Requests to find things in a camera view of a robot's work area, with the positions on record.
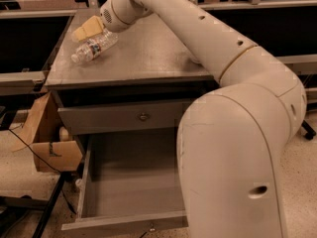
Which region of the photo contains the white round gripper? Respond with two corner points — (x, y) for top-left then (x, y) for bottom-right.
(71, 0), (133, 43)

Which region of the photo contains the clear plastic water bottle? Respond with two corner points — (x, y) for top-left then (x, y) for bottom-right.
(71, 29), (118, 63)

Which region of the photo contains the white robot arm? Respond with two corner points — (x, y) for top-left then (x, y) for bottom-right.
(99, 0), (307, 238)

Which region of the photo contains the grey wooden drawer cabinet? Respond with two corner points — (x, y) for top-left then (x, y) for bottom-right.
(44, 7), (221, 151)

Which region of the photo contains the grey upper drawer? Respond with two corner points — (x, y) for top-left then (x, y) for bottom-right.
(58, 99), (190, 135)

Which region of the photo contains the grey open middle drawer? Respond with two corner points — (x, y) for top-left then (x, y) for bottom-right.
(62, 128), (187, 238)

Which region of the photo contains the brown cardboard box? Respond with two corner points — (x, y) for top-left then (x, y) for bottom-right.
(11, 93), (82, 173)

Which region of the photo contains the black metal stand leg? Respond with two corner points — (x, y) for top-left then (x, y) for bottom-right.
(32, 173), (66, 238)

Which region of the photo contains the black wheeled base leg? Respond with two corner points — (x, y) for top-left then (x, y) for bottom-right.
(302, 121), (316, 140)

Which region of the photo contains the left grey table rail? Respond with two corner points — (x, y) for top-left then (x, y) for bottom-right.
(0, 71), (47, 96)

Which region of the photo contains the grey table rail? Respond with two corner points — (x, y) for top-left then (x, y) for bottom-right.
(278, 55), (317, 75)
(0, 71), (47, 96)

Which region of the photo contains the black floor cable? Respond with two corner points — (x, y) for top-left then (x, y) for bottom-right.
(8, 128), (77, 215)

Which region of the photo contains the right grey table rail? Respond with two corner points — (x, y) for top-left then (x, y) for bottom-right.
(278, 55), (317, 75)

